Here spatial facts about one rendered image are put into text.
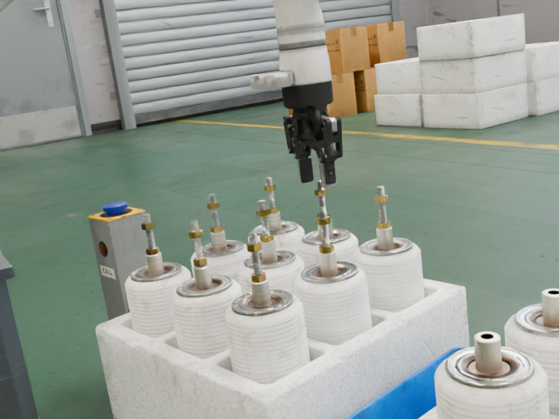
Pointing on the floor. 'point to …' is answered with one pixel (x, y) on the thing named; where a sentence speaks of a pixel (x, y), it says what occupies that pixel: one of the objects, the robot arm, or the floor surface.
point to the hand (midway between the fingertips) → (316, 176)
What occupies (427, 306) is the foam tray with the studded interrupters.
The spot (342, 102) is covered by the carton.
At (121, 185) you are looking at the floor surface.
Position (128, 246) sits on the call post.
